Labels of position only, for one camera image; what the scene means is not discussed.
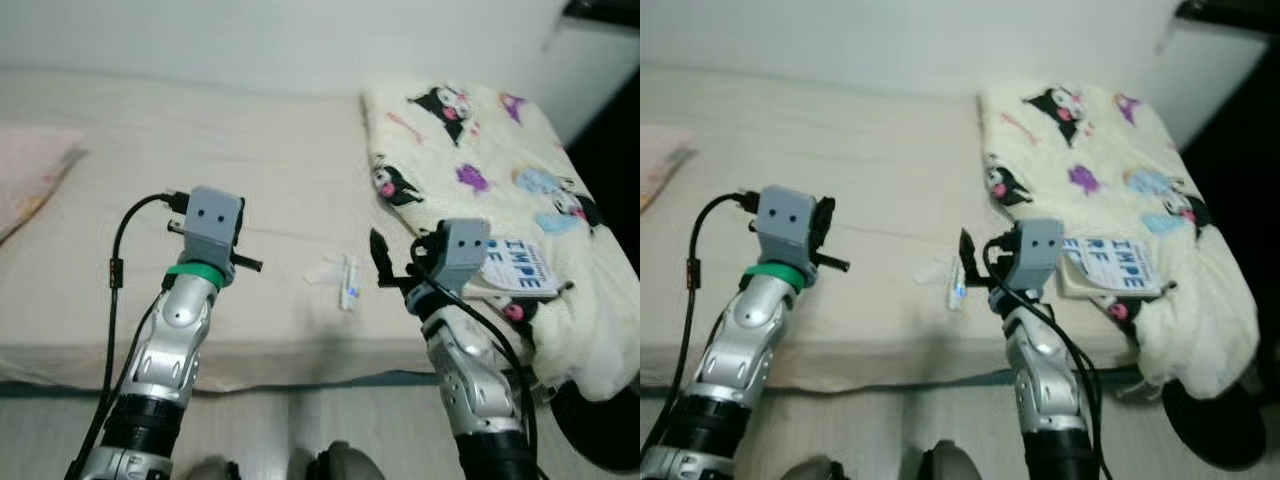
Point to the black round base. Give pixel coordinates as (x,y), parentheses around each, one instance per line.
(600,430)
(1215,430)

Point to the black desk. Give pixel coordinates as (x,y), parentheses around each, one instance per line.
(1230,10)

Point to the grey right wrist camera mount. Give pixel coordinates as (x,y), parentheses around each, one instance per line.
(1040,250)
(462,250)

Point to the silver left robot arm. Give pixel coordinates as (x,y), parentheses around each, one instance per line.
(175,340)
(745,340)

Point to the grey robot left leg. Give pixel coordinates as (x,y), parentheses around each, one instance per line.
(825,470)
(212,470)

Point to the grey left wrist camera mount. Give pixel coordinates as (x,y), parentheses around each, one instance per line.
(785,215)
(212,215)

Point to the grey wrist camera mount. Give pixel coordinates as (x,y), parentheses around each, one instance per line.
(1040,250)
(212,215)
(785,215)
(462,250)

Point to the cream cartoon print blanket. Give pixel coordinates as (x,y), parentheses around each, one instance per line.
(1070,140)
(450,140)

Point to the green white wrapper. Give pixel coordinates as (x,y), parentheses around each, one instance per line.
(957,285)
(350,285)

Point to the grey robot leg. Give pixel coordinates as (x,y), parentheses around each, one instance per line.
(212,470)
(825,470)
(345,463)
(955,463)

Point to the beige sheeted mattress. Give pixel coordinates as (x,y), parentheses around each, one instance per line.
(860,150)
(250,150)

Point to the grey robot right leg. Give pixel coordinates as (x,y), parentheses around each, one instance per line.
(955,463)
(345,463)

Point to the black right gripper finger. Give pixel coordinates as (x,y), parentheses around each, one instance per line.
(381,258)
(967,262)

